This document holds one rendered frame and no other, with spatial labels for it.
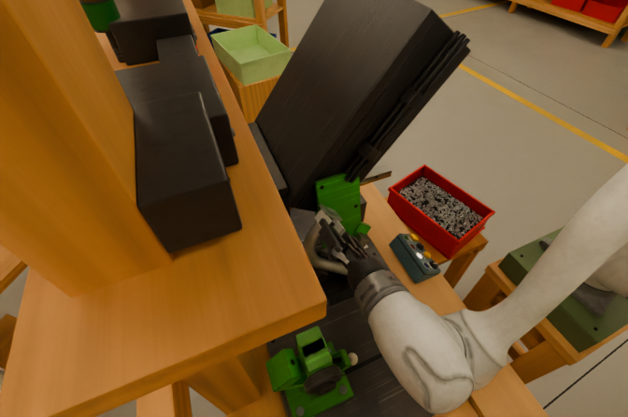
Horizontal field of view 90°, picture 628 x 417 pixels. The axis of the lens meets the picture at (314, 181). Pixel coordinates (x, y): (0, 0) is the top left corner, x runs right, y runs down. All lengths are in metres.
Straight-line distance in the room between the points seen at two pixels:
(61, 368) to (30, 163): 0.16
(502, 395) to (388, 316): 0.53
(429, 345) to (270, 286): 0.28
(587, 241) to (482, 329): 0.22
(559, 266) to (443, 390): 0.24
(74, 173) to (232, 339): 0.17
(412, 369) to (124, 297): 0.37
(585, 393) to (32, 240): 2.21
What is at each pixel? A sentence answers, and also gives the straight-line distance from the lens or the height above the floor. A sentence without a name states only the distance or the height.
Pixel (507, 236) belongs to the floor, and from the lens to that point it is 2.53.
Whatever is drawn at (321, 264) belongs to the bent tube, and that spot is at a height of 1.06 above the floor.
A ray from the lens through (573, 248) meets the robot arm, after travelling 0.56.
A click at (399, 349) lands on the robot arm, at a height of 1.32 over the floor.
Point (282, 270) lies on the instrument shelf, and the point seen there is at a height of 1.54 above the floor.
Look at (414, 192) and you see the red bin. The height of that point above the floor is 0.88.
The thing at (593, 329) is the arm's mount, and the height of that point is 0.93.
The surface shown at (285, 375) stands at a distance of 0.69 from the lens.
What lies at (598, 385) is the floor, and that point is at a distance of 2.29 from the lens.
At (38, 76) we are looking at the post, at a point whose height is 1.73.
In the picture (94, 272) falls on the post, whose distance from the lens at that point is 0.34.
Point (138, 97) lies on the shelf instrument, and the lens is 0.43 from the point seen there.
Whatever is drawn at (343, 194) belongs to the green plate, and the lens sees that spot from 0.79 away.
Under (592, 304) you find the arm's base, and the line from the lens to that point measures 1.19.
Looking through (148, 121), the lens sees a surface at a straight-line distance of 0.35.
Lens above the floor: 1.81
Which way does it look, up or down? 46 degrees down
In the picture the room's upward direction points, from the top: 1 degrees counter-clockwise
